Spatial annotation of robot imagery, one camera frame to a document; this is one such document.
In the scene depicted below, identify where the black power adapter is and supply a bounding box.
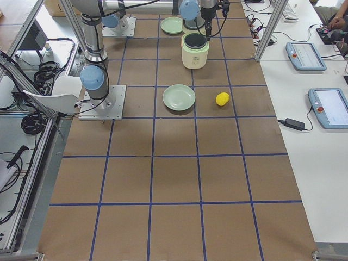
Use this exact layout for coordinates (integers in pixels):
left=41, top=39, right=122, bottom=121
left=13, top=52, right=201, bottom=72
left=284, top=118, right=305, bottom=131

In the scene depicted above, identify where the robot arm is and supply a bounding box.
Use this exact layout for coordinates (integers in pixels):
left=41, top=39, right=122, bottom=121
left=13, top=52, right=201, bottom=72
left=71, top=1, right=220, bottom=64
left=102, top=14, right=128, bottom=30

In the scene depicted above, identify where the green plate near arm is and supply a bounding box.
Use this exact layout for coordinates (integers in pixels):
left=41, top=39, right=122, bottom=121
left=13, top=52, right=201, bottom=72
left=160, top=17, right=183, bottom=34
left=163, top=84, right=196, bottom=111

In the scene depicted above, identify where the white chair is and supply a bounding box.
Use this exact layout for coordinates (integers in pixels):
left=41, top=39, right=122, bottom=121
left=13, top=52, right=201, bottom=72
left=23, top=76, right=82, bottom=115

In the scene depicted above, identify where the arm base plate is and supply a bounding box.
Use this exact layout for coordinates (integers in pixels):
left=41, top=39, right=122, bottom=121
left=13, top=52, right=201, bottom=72
left=102, top=15, right=136, bottom=38
left=78, top=85, right=126, bottom=120

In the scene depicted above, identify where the power strip with plugs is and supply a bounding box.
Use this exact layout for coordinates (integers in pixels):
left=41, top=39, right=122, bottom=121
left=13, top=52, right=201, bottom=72
left=246, top=14, right=264, bottom=46

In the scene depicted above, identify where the person hand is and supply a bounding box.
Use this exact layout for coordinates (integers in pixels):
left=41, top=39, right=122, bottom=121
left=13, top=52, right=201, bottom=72
left=327, top=17, right=346, bottom=30

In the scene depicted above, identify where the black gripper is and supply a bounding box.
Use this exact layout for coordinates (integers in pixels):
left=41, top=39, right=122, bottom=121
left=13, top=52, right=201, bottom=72
left=200, top=0, right=217, bottom=41

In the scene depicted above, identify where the white rice cooker orange handle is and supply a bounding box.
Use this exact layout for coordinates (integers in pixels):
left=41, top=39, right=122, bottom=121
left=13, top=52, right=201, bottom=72
left=181, top=20, right=209, bottom=69

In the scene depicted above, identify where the teach pendant near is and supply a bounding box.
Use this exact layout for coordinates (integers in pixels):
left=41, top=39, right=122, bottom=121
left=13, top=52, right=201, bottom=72
left=308, top=88, right=347, bottom=129

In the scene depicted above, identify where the teach pendant far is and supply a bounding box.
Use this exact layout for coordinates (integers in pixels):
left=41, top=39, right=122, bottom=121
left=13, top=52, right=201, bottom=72
left=285, top=42, right=327, bottom=71

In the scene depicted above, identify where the cardboard box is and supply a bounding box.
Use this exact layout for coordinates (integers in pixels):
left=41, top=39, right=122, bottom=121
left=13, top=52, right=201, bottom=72
left=43, top=0, right=65, bottom=17

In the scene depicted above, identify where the teach pendant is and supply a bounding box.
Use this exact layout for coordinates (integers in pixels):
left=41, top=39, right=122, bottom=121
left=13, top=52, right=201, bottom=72
left=285, top=42, right=327, bottom=71
left=308, top=88, right=347, bottom=129

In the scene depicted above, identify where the aluminium frame post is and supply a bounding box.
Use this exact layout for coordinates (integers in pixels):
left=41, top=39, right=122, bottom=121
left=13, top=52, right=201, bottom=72
left=254, top=0, right=288, bottom=62

